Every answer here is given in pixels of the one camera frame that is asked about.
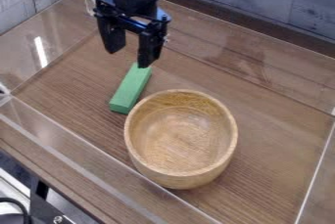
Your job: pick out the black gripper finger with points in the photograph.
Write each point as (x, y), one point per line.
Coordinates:
(152, 40)
(113, 35)

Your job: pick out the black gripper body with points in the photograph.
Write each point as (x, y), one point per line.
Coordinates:
(133, 15)

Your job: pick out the green rectangular block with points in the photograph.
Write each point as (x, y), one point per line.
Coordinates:
(129, 90)

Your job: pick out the round wooden bowl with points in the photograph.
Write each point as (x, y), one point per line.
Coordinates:
(181, 136)

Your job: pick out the clear acrylic corner bracket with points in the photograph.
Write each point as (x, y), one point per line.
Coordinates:
(90, 6)

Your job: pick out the clear acrylic enclosure wall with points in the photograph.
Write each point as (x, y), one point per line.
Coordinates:
(59, 130)

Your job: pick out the black table leg bracket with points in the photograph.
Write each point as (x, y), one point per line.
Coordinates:
(43, 212)

